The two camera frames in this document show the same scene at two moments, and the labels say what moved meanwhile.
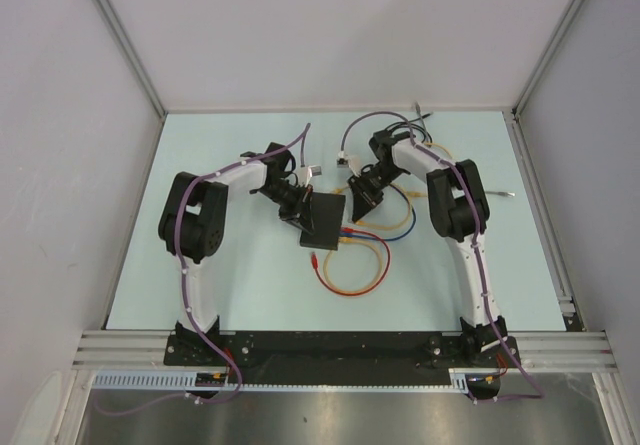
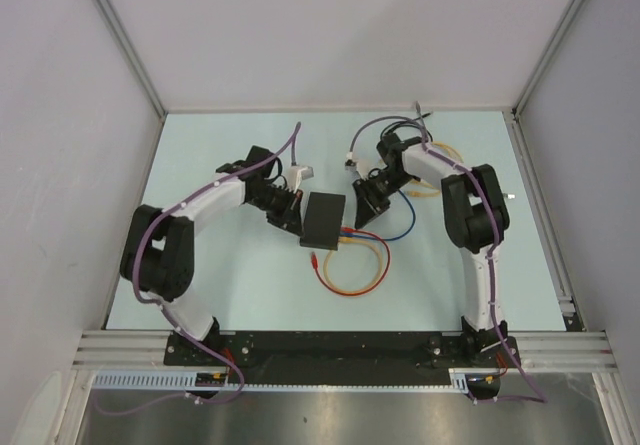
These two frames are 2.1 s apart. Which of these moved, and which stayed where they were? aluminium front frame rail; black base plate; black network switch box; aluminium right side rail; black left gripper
Moved: black left gripper
Stayed: aluminium front frame rail; black network switch box; aluminium right side rail; black base plate
